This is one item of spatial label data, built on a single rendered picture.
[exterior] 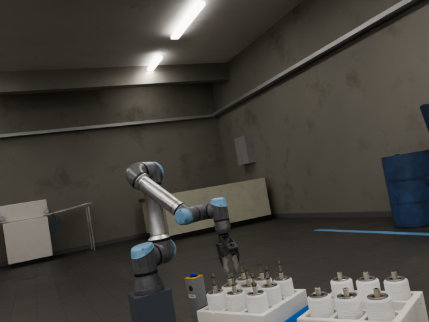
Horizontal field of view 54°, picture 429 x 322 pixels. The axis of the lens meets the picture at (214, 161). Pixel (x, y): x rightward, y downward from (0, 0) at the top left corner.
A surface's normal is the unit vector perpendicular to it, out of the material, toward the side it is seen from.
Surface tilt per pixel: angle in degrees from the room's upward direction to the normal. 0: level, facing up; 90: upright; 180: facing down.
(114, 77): 90
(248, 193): 90
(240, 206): 90
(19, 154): 90
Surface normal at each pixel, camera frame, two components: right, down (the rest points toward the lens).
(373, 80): -0.91, 0.13
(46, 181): 0.39, -0.12
